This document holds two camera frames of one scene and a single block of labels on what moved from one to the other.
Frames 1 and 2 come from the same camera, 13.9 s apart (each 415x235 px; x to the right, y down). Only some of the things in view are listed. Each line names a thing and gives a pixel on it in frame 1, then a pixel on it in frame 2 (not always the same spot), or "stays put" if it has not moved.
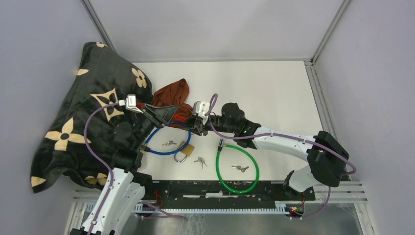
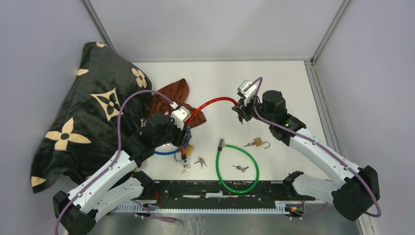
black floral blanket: [80, 144] stays put
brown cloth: [176, 95] stays put
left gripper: [159, 115] to [183, 135]
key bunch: [239, 167] stays put
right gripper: [198, 127] to [242, 110]
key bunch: [202, 161] stays put
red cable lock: [178, 118] to [184, 157]
